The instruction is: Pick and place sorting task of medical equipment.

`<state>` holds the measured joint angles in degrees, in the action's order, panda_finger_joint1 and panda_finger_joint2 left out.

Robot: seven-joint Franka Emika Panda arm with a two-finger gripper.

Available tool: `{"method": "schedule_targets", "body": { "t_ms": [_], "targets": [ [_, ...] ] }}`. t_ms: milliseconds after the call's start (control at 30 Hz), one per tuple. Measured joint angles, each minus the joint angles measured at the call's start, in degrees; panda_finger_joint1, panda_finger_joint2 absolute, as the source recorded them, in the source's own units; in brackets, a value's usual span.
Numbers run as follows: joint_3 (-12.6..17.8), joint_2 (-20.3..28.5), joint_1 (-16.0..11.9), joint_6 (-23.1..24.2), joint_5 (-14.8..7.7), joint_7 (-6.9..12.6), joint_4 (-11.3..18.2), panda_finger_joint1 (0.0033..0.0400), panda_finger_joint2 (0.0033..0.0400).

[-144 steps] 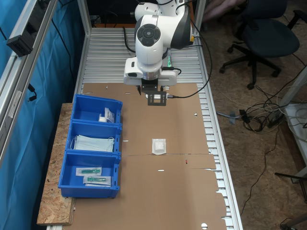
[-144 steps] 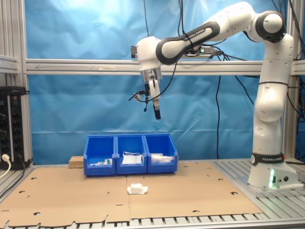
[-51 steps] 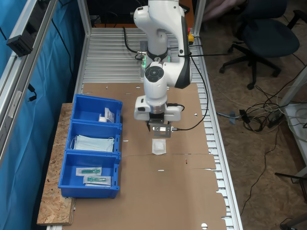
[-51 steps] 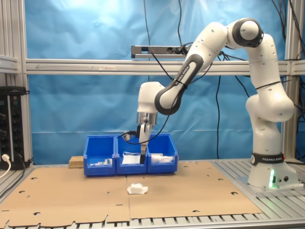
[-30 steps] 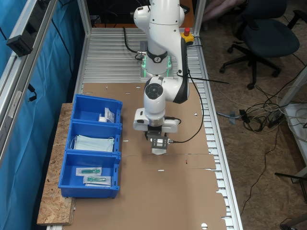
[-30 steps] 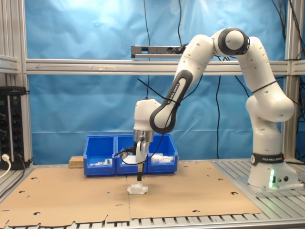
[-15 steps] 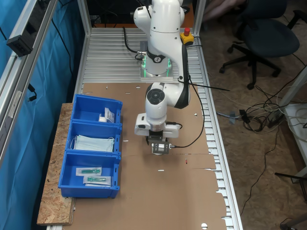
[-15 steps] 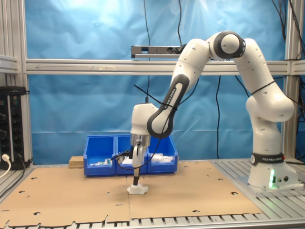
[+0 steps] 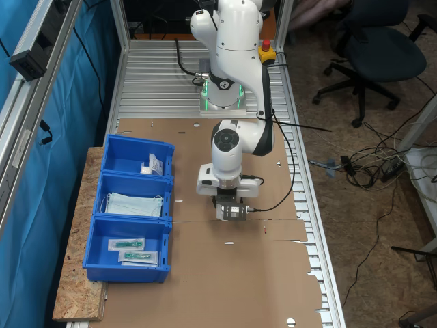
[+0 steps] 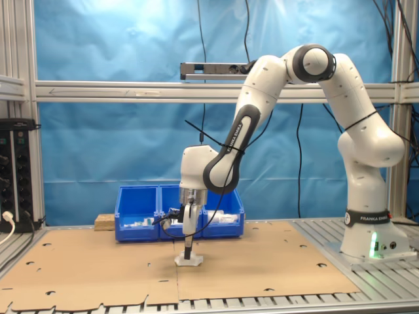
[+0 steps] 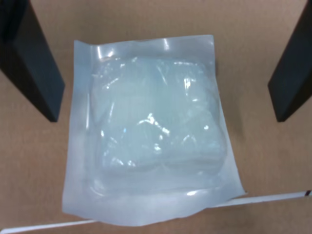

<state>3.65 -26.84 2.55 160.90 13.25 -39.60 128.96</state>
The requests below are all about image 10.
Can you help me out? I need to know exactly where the aluminium frame post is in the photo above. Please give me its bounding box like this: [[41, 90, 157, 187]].
[[0, 0, 46, 227], [388, 0, 419, 220]]

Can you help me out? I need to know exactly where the black camera cable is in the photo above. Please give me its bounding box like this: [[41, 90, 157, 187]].
[[152, 107, 276, 240]]

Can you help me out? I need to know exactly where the brown cardboard sheet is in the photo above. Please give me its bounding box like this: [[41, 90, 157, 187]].
[[0, 227, 181, 313], [172, 220, 363, 302]]

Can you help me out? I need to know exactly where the aluminium horizontal frame beam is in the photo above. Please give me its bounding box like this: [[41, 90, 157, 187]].
[[34, 79, 419, 105]]

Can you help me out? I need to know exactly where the black cable bundle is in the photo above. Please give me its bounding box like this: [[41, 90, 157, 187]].
[[372, 0, 419, 84]]

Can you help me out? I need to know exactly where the flat white printed packet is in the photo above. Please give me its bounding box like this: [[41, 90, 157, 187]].
[[205, 210, 239, 226]]

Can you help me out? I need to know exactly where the black hanging cable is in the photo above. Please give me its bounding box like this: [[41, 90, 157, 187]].
[[295, 103, 306, 220], [196, 0, 208, 147], [321, 103, 350, 143], [244, 0, 253, 65]]

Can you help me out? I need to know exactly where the black upright power strip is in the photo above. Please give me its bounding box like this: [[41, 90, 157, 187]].
[[0, 118, 37, 234]]

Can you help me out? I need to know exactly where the white plug with cable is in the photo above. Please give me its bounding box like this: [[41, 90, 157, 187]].
[[0, 210, 17, 247]]

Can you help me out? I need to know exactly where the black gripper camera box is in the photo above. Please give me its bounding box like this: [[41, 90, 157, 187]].
[[159, 209, 184, 229]]

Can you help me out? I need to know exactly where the blue plastic bin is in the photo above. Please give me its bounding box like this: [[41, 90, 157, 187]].
[[115, 185, 160, 243], [198, 188, 246, 239], [158, 184, 204, 241]]

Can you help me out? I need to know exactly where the black plug with cable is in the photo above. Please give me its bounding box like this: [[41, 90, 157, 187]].
[[0, 209, 37, 274]]

